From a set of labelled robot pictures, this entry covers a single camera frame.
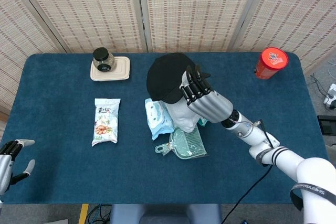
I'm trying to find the glass jar with black lid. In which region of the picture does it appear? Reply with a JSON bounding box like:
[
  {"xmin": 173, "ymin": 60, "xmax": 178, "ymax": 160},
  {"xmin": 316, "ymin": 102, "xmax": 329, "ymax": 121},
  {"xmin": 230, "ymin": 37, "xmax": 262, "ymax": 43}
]
[{"xmin": 92, "ymin": 47, "xmax": 115, "ymax": 72}]

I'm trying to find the beige lidded food container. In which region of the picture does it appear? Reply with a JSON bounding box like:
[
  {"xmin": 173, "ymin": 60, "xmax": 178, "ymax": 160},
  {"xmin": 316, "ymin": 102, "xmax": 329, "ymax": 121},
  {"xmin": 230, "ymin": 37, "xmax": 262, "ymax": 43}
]
[{"xmin": 90, "ymin": 56, "xmax": 131, "ymax": 81}]

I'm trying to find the light blue wet wipes pack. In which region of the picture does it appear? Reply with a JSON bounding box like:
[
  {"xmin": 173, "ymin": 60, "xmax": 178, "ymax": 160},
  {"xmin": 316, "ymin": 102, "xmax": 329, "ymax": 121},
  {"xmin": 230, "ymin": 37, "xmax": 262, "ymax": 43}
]
[{"xmin": 144, "ymin": 98, "xmax": 174, "ymax": 141}]

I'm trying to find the white peanut snack bag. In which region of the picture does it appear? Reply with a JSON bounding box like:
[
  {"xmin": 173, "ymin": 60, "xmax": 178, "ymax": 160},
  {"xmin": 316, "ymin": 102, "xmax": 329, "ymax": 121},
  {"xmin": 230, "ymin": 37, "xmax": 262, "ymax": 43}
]
[{"xmin": 91, "ymin": 98, "xmax": 121, "ymax": 147}]

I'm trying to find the white floor device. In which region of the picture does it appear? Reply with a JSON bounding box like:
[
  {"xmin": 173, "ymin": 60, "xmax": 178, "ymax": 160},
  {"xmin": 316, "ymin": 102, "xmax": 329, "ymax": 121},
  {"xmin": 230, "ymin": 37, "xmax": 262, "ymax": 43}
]
[{"xmin": 323, "ymin": 83, "xmax": 336, "ymax": 109}]

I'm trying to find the woven bamboo folding screen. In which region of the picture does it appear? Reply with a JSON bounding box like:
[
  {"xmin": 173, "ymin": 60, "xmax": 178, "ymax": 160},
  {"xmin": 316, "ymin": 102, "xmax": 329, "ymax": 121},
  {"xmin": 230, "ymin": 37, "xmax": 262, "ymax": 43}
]
[{"xmin": 0, "ymin": 0, "xmax": 336, "ymax": 109}]

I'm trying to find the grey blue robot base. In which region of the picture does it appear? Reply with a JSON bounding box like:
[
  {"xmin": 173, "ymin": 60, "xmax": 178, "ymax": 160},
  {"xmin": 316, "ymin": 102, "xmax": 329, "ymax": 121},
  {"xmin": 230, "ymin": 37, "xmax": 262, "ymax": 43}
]
[{"xmin": 109, "ymin": 204, "xmax": 223, "ymax": 224}]

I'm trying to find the black baseball cap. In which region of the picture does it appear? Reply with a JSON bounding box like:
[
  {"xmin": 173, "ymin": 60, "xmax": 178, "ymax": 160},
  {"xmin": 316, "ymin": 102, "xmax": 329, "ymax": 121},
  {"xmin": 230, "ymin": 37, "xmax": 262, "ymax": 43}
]
[{"xmin": 146, "ymin": 52, "xmax": 212, "ymax": 104}]

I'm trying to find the mint green bagged dustpan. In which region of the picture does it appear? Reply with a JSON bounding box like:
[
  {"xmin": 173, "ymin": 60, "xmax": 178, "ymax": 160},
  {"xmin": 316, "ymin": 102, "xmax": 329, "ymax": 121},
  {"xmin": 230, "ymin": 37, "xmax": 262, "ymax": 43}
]
[{"xmin": 154, "ymin": 126, "xmax": 208, "ymax": 159}]

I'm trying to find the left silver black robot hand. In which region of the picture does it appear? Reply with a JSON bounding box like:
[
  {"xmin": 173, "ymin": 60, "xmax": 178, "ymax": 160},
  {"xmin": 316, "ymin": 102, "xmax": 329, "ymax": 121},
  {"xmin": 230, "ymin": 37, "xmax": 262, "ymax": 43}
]
[{"xmin": 0, "ymin": 138, "xmax": 36, "ymax": 196}]

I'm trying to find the red orange cylindrical canister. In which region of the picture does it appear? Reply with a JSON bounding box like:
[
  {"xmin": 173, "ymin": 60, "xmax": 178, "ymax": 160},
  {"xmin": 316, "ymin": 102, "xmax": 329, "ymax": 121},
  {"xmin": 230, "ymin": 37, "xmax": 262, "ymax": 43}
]
[{"xmin": 254, "ymin": 47, "xmax": 289, "ymax": 80}]

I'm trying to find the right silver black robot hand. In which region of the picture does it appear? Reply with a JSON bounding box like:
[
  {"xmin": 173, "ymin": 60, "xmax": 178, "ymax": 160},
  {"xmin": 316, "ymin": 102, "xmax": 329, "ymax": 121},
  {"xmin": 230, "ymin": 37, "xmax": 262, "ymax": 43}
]
[{"xmin": 179, "ymin": 63, "xmax": 234, "ymax": 124}]

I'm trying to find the black flat floor box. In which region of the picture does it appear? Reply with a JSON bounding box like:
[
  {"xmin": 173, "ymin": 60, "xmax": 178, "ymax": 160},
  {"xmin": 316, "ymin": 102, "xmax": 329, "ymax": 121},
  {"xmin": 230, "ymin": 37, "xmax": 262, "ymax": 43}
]
[{"xmin": 317, "ymin": 115, "xmax": 336, "ymax": 135}]

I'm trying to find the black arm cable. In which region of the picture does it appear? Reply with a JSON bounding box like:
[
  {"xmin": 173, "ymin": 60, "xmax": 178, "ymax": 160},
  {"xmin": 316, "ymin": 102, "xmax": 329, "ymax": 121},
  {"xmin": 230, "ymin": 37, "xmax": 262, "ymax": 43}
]
[{"xmin": 222, "ymin": 119, "xmax": 275, "ymax": 224}]

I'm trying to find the white foam mannequin head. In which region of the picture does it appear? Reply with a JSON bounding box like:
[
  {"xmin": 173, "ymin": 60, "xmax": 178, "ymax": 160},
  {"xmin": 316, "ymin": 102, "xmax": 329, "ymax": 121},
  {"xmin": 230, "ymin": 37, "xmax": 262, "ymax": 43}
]
[{"xmin": 165, "ymin": 98, "xmax": 200, "ymax": 133}]

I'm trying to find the floor cable bundle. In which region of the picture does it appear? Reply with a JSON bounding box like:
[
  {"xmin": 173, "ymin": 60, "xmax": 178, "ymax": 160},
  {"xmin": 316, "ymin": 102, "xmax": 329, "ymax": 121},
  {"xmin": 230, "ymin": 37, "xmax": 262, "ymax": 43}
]
[{"xmin": 86, "ymin": 204, "xmax": 112, "ymax": 224}]

